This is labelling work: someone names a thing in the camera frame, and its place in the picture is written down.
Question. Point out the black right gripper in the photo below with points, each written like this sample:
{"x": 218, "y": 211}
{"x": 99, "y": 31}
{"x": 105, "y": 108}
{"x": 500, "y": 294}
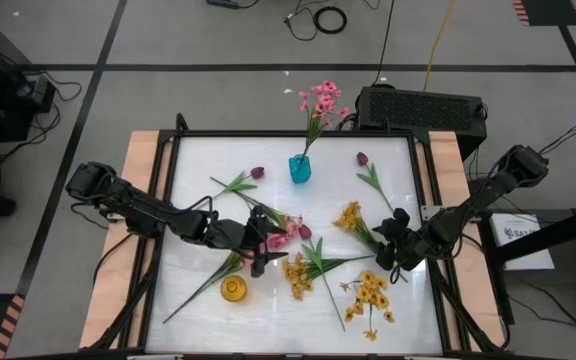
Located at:
{"x": 410, "y": 245}

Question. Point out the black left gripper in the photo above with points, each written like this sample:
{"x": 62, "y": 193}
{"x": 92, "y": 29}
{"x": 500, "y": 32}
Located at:
{"x": 230, "y": 233}

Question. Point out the purple artificial tulip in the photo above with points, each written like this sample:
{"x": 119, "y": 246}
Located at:
{"x": 362, "y": 159}
{"x": 305, "y": 231}
{"x": 257, "y": 172}

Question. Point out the yellow artificial flower spray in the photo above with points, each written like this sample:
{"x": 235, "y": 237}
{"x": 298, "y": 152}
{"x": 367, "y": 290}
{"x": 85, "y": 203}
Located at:
{"x": 368, "y": 292}
{"x": 295, "y": 275}
{"x": 350, "y": 215}

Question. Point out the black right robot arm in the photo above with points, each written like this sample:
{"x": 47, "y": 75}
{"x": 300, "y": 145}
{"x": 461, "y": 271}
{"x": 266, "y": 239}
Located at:
{"x": 473, "y": 200}

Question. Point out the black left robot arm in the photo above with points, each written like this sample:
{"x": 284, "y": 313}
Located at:
{"x": 143, "y": 212}

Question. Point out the amber textured glass vase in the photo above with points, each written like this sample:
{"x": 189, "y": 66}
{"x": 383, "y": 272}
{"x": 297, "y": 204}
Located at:
{"x": 233, "y": 288}

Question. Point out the blue glass vase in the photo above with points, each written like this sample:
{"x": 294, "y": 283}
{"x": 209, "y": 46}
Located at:
{"x": 299, "y": 170}

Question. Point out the black computer case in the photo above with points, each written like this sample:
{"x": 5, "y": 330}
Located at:
{"x": 418, "y": 112}

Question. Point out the white paper sign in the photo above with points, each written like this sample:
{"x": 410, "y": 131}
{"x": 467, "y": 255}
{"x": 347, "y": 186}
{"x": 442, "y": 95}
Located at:
{"x": 528, "y": 250}

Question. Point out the black stand beam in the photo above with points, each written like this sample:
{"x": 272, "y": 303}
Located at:
{"x": 558, "y": 232}

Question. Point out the black power strip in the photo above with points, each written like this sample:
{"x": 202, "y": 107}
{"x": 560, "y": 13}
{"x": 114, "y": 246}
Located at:
{"x": 223, "y": 3}

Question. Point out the black metal table frame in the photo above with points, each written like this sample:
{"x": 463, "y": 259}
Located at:
{"x": 208, "y": 133}

